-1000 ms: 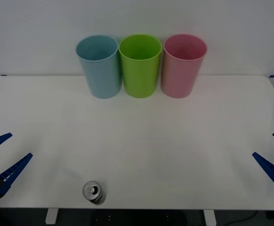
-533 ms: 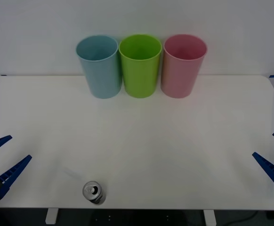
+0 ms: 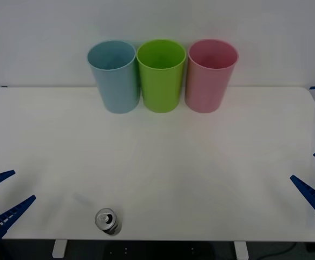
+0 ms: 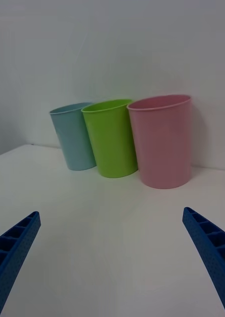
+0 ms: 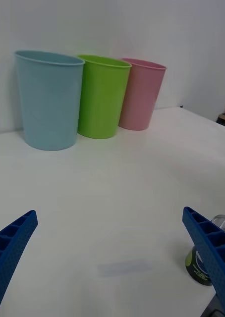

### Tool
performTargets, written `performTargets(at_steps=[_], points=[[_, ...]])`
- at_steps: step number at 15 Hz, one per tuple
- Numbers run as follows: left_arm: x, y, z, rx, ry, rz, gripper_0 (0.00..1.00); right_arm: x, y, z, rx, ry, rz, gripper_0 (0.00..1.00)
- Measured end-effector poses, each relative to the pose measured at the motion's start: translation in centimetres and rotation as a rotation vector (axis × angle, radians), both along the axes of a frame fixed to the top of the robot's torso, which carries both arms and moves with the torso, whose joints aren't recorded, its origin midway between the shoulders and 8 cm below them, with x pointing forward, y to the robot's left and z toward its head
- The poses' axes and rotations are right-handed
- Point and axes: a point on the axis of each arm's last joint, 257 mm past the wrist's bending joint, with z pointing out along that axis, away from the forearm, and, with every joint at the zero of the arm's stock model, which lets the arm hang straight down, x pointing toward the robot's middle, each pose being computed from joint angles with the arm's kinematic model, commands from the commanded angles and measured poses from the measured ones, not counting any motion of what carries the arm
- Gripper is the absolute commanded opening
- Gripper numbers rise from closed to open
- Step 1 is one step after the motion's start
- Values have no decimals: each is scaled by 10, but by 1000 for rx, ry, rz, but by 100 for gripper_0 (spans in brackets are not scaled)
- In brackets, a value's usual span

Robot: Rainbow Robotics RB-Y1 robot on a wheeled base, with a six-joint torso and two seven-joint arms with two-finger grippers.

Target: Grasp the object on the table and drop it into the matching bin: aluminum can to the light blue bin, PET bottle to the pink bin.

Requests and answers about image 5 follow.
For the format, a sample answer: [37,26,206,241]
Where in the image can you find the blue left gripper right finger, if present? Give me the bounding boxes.
[182,206,225,317]

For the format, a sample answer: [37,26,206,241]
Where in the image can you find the black and green drink can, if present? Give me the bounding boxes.
[185,214,225,287]

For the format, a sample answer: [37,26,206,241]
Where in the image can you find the pink plastic bin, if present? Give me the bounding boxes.
[118,57,167,131]

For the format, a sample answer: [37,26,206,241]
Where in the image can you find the green plastic bin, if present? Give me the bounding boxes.
[76,54,132,139]

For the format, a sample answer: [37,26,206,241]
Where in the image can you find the pale blue plastic bin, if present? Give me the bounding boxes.
[13,50,85,151]

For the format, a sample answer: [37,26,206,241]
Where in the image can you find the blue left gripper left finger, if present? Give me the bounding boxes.
[0,210,39,317]

